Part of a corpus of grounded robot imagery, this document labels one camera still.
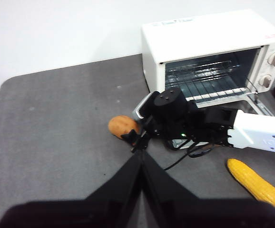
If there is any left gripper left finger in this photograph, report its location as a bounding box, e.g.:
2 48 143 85
0 151 143 228

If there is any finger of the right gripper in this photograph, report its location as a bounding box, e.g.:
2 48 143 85
120 129 142 146

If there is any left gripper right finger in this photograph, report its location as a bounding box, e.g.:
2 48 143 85
142 152 275 228

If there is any brown potato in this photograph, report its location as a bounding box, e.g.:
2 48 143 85
108 115 141 146

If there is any glass oven door with handle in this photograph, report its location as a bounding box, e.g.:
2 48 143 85
170 91 275 150

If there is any cream toaster oven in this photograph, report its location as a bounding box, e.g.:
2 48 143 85
141 9 275 95

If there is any yellow corn cob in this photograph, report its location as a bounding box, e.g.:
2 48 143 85
227 158 275 209

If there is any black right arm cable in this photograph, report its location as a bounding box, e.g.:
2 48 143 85
163 140 214 171

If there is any metal wire oven rack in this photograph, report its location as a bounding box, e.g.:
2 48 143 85
165 60 258 103

